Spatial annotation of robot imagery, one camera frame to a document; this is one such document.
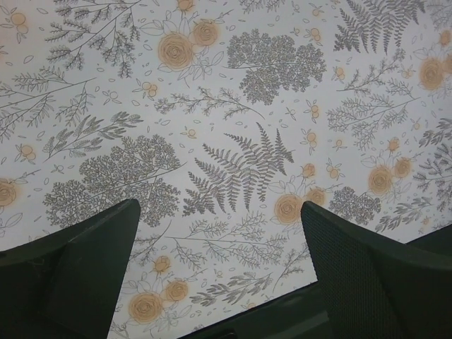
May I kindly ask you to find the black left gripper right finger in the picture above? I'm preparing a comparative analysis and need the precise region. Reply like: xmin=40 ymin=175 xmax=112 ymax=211
xmin=301 ymin=201 xmax=451 ymax=338

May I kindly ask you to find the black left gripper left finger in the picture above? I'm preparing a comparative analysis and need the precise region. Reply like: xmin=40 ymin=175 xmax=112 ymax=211
xmin=1 ymin=199 xmax=141 ymax=338

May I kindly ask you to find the floral patterned table mat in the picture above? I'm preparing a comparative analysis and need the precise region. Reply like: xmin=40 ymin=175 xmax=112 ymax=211
xmin=1 ymin=1 xmax=451 ymax=338

